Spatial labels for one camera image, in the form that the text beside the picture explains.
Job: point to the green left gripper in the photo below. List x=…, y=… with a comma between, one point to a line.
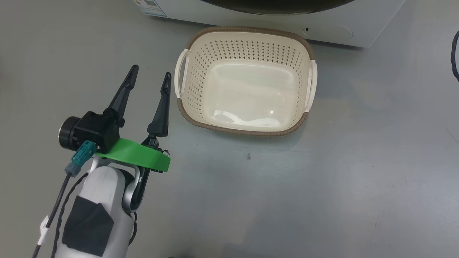
x=136, y=154

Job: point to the cream perforated laundry basket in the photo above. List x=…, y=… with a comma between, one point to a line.
x=247, y=89

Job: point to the white front-load washing machine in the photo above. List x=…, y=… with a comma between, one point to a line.
x=340, y=21

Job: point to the blue energy label sticker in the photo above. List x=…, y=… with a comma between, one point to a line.
x=150, y=6

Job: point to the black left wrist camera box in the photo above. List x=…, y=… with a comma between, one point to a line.
x=95, y=129

